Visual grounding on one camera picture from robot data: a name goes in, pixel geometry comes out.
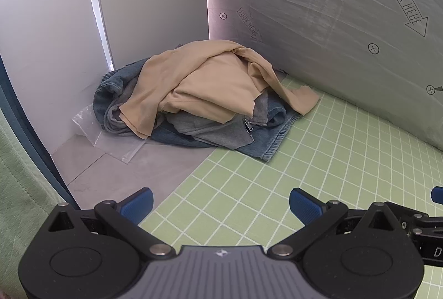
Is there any green quilted cloth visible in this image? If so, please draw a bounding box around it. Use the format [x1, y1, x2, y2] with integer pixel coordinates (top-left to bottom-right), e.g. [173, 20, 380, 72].
[0, 109, 80, 299]

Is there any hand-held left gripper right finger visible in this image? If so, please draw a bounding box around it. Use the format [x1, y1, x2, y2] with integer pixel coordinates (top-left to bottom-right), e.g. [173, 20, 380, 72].
[268, 188, 404, 257]

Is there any dark blue fabric edge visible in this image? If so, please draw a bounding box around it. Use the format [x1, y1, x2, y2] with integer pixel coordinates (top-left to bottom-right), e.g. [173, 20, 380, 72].
[0, 53, 81, 210]

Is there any grey zip hoodie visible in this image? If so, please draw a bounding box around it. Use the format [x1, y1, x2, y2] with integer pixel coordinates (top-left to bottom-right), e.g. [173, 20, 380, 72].
[103, 81, 277, 151]

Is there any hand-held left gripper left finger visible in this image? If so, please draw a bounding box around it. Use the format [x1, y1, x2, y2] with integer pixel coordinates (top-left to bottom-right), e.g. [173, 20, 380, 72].
[47, 187, 174, 258]

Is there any beige shirt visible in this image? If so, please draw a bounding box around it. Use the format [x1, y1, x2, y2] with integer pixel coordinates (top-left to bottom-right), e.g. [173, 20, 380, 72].
[119, 40, 321, 140]

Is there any clear plastic bag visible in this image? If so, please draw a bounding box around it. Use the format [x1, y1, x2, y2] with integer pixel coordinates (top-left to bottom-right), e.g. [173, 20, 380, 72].
[71, 105, 148, 164]

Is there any carrot print pale quilt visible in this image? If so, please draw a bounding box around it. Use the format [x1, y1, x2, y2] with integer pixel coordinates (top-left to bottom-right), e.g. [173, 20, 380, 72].
[204, 0, 443, 147]

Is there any blue denim garment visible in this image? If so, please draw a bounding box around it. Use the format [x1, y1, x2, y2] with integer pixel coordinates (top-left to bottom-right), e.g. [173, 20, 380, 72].
[93, 45, 302, 163]

